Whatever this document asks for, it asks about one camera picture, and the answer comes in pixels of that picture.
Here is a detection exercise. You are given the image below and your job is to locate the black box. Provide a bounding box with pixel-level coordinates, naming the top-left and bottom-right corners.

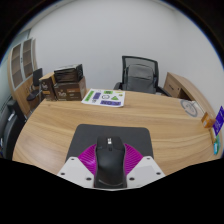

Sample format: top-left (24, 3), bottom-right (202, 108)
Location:
top-left (53, 63), bottom-right (84, 84)

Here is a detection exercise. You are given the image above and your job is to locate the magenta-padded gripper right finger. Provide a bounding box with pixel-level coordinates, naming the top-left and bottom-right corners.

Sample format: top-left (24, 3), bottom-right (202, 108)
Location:
top-left (123, 143), bottom-right (166, 188)

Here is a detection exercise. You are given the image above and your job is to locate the grey mesh office chair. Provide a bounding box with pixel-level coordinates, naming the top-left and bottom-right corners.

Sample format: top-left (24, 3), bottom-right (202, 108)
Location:
top-left (113, 55), bottom-right (172, 98)

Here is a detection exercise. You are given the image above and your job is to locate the round grey-white disc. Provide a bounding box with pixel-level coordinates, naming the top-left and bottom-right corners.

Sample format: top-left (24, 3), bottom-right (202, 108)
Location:
top-left (180, 98), bottom-right (199, 118)

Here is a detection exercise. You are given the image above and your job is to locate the tan flat box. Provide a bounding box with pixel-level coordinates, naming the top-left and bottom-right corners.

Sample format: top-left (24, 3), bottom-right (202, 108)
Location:
top-left (208, 127), bottom-right (218, 144)

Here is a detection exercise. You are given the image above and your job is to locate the black computer mouse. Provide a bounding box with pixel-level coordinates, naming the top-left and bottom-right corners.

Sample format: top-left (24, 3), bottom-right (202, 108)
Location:
top-left (93, 135), bottom-right (128, 190)

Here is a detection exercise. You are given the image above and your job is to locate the orange cardboard box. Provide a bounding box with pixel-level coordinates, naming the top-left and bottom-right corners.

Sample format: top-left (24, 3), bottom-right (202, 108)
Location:
top-left (200, 111), bottom-right (217, 129)

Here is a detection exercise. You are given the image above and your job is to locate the large brown cardboard box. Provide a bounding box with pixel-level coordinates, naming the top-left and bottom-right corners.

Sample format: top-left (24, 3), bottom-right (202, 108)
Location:
top-left (53, 75), bottom-right (88, 102)

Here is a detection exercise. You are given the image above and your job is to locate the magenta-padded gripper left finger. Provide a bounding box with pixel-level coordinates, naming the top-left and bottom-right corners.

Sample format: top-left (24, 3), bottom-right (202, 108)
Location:
top-left (57, 143), bottom-right (99, 188)

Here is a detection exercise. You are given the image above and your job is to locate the green small pack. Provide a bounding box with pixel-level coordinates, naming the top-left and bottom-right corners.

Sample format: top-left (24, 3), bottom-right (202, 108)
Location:
top-left (213, 134), bottom-right (222, 156)

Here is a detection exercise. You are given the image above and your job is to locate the wooden side desk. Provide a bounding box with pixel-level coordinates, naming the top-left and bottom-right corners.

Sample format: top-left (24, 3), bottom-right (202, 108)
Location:
top-left (163, 71), bottom-right (214, 112)

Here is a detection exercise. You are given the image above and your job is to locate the printed paper sheet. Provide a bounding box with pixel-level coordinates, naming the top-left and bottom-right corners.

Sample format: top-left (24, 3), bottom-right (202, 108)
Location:
top-left (81, 88), bottom-right (126, 108)

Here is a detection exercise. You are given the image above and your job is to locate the black armchair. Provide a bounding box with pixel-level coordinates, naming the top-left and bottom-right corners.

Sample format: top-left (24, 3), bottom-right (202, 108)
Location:
top-left (0, 98), bottom-right (26, 160)

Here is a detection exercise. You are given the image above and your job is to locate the small black swivel chair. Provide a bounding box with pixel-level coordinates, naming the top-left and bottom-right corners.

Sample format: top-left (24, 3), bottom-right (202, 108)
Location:
top-left (26, 67), bottom-right (45, 102)

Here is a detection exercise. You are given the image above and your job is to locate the dark grey mouse pad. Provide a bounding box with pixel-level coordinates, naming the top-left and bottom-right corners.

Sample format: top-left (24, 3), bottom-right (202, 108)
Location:
top-left (65, 123), bottom-right (154, 163)

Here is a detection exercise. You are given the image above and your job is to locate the purple standing card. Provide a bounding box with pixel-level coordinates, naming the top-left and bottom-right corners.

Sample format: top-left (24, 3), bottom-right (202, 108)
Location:
top-left (213, 105), bottom-right (224, 137)

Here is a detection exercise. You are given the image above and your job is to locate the small brown cardboard box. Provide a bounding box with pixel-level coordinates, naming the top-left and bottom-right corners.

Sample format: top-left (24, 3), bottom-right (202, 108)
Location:
top-left (38, 72), bottom-right (58, 102)

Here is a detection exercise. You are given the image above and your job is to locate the wooden shelf unit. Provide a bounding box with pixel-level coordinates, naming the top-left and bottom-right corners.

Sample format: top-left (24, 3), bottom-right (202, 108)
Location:
top-left (7, 37), bottom-right (38, 116)

